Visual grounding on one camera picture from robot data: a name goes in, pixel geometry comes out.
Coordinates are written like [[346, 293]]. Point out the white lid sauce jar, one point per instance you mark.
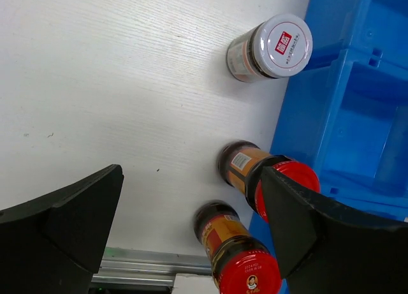
[[279, 47]]

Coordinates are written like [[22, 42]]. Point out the red lid sauce jar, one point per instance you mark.
[[240, 164], [240, 263]]

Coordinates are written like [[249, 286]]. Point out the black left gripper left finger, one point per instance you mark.
[[55, 243]]

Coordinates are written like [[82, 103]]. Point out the aluminium table edge rail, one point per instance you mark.
[[146, 268]]

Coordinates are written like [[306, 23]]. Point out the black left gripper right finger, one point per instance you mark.
[[324, 246]]

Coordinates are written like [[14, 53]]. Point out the blue plastic divided bin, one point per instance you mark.
[[345, 114]]

